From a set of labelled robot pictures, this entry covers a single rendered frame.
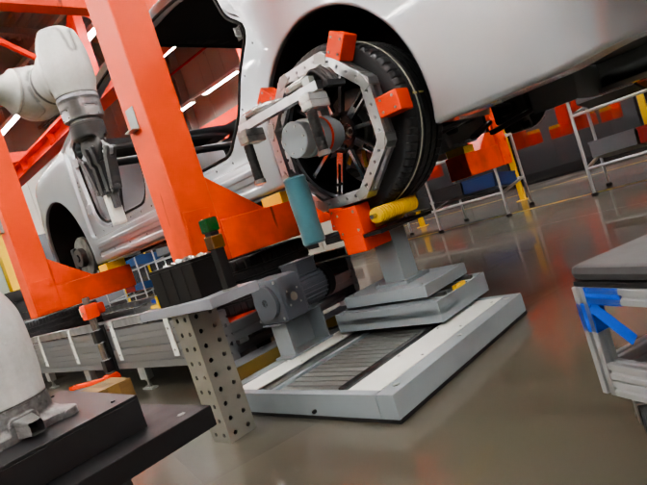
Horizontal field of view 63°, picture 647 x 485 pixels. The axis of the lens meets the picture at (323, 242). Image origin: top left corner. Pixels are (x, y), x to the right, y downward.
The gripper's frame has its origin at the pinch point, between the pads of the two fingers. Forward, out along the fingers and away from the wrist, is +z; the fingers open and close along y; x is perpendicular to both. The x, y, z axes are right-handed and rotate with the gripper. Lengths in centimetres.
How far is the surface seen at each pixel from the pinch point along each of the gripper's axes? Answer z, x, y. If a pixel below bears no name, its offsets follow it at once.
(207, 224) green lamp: 9.4, 27.5, -4.1
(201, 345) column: 43, 26, -23
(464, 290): 60, 109, 25
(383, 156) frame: 5, 91, 18
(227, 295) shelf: 29.6, 26.1, -3.6
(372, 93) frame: -16, 90, 21
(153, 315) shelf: 31, 24, -37
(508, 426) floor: 71, 35, 61
